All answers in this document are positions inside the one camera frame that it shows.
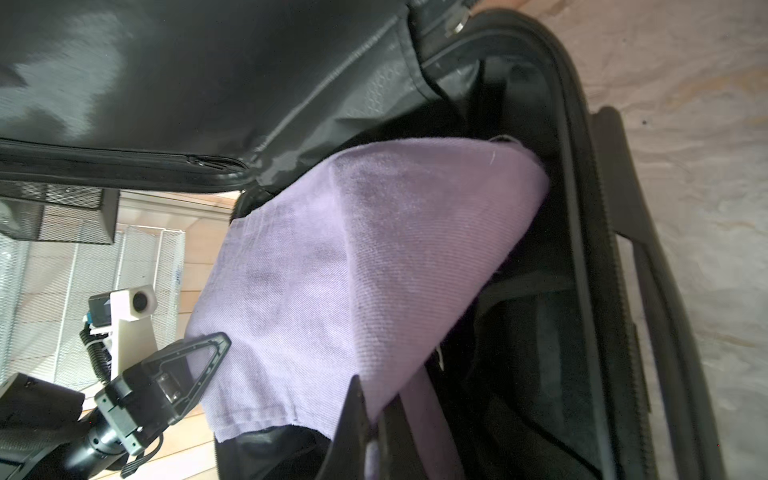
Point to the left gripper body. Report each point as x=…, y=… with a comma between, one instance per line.
x=143, y=401

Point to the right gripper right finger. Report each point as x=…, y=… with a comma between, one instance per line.
x=398, y=456

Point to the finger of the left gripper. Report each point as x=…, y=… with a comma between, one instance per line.
x=180, y=373

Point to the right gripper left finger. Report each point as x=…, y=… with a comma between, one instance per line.
x=346, y=456

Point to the purple towel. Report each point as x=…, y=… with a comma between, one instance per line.
x=361, y=267

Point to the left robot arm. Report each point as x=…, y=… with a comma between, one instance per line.
x=46, y=435

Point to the white and black suitcase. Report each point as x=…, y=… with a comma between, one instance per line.
x=542, y=376

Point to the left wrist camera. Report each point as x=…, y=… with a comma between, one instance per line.
x=117, y=330

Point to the black mesh wall basket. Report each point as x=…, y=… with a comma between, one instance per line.
x=39, y=212

